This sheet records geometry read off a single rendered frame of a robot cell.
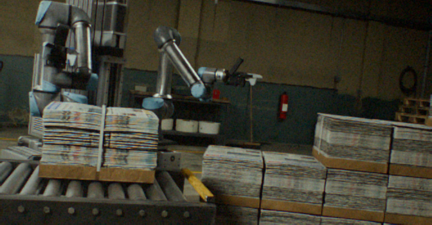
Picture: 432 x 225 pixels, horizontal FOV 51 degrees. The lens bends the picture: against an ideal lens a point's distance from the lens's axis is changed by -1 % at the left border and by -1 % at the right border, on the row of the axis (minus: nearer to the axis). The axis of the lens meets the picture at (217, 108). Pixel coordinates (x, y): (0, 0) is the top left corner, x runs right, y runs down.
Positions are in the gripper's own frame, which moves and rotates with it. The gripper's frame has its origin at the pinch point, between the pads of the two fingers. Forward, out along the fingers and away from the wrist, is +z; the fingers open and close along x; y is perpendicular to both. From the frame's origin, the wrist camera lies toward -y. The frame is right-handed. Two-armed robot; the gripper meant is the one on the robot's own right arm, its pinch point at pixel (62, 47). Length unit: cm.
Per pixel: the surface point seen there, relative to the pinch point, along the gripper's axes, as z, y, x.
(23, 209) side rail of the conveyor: 40, 47, 3
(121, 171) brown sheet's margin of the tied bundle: 20.2, 36.4, -25.7
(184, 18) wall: -651, -141, -251
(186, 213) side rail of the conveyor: 48, 40, -40
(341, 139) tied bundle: 1, 9, -129
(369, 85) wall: -585, -114, -662
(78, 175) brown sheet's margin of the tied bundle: 17.8, 40.1, -12.5
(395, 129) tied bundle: 12, -1, -149
